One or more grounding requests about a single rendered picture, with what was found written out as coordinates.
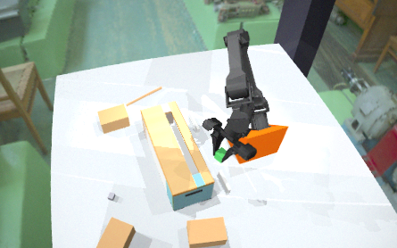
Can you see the green block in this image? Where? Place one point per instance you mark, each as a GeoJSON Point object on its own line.
{"type": "Point", "coordinates": [220, 154]}

